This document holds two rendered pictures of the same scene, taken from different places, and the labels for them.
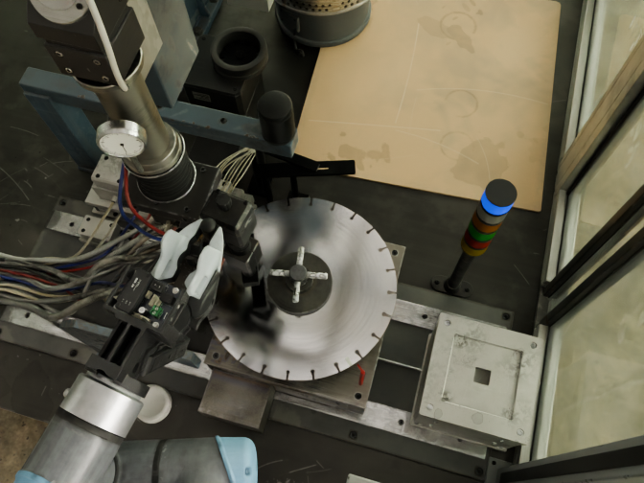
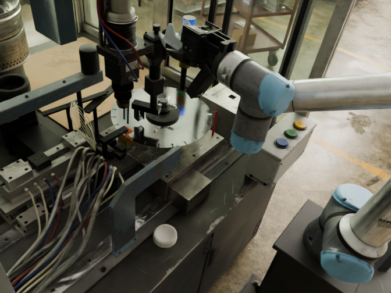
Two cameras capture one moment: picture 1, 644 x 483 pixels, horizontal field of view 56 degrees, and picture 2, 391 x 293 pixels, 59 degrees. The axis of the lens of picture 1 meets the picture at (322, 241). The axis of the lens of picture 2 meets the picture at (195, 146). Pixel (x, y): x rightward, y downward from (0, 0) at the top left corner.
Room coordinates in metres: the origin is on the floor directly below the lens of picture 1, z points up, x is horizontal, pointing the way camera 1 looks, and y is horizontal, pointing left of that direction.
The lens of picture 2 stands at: (0.00, 0.89, 1.63)
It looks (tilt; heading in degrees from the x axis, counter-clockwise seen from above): 41 degrees down; 285
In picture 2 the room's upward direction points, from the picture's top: 9 degrees clockwise
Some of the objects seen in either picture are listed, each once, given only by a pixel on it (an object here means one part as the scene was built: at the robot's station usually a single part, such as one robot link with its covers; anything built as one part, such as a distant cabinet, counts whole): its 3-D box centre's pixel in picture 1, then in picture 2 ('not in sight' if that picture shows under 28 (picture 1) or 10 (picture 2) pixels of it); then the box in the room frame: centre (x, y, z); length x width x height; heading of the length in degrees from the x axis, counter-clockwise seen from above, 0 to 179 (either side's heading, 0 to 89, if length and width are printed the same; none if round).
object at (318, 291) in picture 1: (299, 281); (162, 110); (0.35, 0.04, 0.96); 0.11 x 0.11 x 0.03
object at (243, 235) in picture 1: (235, 233); (155, 61); (0.35, 0.12, 1.17); 0.06 x 0.05 x 0.20; 62
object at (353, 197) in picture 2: not in sight; (349, 211); (-0.27, 0.15, 0.91); 0.13 x 0.12 x 0.14; 89
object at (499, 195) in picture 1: (498, 196); (188, 21); (0.40, -0.26, 1.14); 0.05 x 0.04 x 0.03; 161
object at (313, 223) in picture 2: not in sight; (333, 233); (-0.27, 0.15, 0.80); 0.15 x 0.15 x 0.10
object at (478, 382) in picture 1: (472, 383); (228, 111); (0.19, -0.26, 0.82); 0.18 x 0.18 x 0.15; 71
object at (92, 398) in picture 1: (102, 400); (233, 70); (0.12, 0.24, 1.28); 0.08 x 0.05 x 0.08; 63
